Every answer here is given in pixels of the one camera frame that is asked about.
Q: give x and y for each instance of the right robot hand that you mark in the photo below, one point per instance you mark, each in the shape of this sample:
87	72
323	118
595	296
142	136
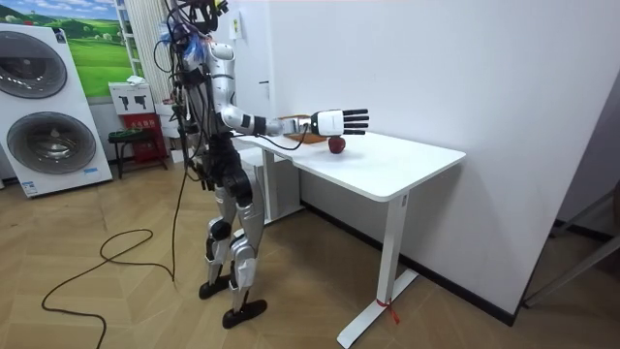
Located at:
329	123

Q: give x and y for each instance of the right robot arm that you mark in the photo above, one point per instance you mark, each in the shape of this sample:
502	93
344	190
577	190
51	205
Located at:
228	117

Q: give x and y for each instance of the red apple soft toy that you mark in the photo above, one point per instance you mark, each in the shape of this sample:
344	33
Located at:
337	145

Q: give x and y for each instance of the white desk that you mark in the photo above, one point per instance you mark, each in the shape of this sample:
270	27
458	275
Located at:
378	169

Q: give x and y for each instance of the robot legs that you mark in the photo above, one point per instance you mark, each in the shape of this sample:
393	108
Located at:
249	220

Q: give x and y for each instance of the robot body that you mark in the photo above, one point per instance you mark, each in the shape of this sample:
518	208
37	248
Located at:
197	99

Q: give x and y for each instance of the red box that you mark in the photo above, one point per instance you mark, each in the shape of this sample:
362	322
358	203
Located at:
143	140

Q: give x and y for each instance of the white pleated curtain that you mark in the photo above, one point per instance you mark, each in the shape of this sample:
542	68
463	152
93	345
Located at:
150	48

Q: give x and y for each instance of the black stool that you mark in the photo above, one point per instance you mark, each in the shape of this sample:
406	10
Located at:
133	136

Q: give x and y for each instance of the white cardboard box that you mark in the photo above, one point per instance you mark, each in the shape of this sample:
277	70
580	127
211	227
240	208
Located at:
131	98

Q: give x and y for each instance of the white washing machine tower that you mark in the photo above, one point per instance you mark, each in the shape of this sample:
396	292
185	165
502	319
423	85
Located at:
48	121

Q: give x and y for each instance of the green landscape wall poster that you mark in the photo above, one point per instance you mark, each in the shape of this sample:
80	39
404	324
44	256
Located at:
94	53

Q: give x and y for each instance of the grey metal frame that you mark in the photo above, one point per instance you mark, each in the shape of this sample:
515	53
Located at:
571	271

